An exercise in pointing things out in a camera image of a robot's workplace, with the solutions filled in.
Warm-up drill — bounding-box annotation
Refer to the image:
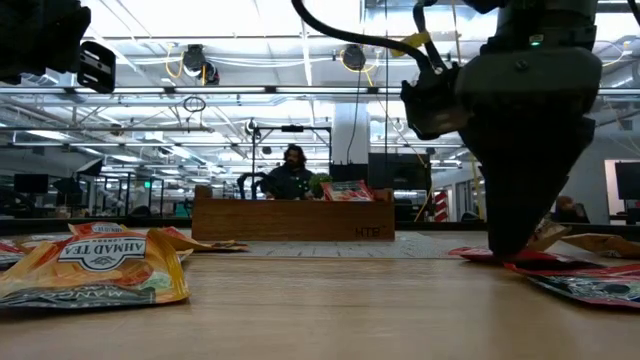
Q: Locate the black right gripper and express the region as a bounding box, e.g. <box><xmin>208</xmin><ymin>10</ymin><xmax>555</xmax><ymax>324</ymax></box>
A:
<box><xmin>454</xmin><ymin>47</ymin><xmax>604</xmax><ymax>256</ymax></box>

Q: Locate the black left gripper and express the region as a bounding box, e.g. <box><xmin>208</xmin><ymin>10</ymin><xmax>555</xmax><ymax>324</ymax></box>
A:
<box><xmin>0</xmin><ymin>0</ymin><xmax>117</xmax><ymax>95</ymax></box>

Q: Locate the black monitor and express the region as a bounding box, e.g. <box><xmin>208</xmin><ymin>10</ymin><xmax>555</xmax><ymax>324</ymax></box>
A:
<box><xmin>613</xmin><ymin>160</ymin><xmax>640</xmax><ymax>202</ymax></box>
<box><xmin>368</xmin><ymin>152</ymin><xmax>432</xmax><ymax>194</ymax></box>
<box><xmin>13</xmin><ymin>173</ymin><xmax>50</xmax><ymax>195</ymax></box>

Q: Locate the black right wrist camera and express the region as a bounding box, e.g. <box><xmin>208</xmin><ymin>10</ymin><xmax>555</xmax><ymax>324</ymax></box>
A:
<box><xmin>399</xmin><ymin>63</ymin><xmax>474</xmax><ymax>142</ymax></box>

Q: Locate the red white striped post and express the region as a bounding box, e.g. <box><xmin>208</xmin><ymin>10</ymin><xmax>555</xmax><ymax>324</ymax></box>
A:
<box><xmin>433</xmin><ymin>190</ymin><xmax>450</xmax><ymax>223</ymax></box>

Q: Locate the grey ribbed mat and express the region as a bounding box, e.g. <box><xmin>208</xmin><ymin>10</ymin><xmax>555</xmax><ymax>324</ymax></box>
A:
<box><xmin>239</xmin><ymin>230</ymin><xmax>496</xmax><ymax>260</ymax></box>

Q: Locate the yellow cable tag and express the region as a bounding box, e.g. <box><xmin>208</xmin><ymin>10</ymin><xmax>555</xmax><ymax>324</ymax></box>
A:
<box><xmin>391</xmin><ymin>30</ymin><xmax>432</xmax><ymax>57</ymax></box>

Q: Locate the wooden three-compartment tray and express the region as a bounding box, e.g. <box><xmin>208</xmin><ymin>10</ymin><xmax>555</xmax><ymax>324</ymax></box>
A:
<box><xmin>191</xmin><ymin>184</ymin><xmax>396</xmax><ymax>243</ymax></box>

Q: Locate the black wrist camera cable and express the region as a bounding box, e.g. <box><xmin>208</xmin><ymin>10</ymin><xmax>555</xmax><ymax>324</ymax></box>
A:
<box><xmin>291</xmin><ymin>0</ymin><xmax>451</xmax><ymax>76</ymax></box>

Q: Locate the black background rig frame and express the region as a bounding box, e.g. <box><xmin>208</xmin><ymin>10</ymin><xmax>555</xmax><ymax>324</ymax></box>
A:
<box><xmin>249</xmin><ymin>124</ymin><xmax>334</xmax><ymax>201</ymax></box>

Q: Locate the leafy green plant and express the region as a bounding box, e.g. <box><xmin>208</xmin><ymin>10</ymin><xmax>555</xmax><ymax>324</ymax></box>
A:
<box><xmin>308</xmin><ymin>172</ymin><xmax>334</xmax><ymax>199</ymax></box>

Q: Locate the black ceiling cable reel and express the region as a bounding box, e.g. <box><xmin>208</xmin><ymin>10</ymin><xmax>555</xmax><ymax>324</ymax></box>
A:
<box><xmin>182</xmin><ymin>43</ymin><xmax>221</xmax><ymax>85</ymax></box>
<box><xmin>341</xmin><ymin>43</ymin><xmax>368</xmax><ymax>71</ymax></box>

